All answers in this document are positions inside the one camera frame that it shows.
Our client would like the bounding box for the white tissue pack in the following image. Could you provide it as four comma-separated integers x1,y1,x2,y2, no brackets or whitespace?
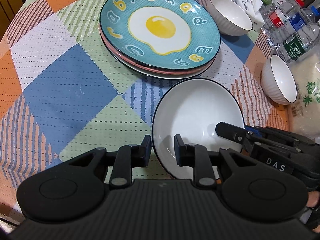
233,0,265,32

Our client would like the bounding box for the blue fried egg plate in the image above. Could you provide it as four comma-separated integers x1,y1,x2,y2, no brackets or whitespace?
99,0,221,69

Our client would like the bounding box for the green label water bottle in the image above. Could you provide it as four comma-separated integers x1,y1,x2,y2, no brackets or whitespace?
276,21,319,63

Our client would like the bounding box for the pink bunny carrot plate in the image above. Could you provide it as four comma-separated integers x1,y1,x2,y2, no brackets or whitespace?
99,27,216,76

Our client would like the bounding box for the white sun plate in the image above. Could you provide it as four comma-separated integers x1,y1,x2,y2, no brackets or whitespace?
106,47,215,80

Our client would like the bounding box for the red label water bottle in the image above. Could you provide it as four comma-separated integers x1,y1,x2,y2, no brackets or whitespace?
260,0,304,43

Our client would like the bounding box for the blue label water bottle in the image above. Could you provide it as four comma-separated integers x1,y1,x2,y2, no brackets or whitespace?
269,6,319,46

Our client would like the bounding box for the white ribbed bowl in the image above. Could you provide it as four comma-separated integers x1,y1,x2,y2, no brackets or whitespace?
152,78,245,179
260,54,297,105
206,0,253,36

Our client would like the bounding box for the bag of rice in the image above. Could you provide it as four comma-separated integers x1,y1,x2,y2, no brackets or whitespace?
288,54,319,139

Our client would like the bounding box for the patchwork tablecloth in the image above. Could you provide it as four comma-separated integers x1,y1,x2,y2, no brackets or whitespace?
0,0,291,217

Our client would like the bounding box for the person's right hand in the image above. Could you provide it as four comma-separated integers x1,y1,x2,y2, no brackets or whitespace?
305,191,320,233

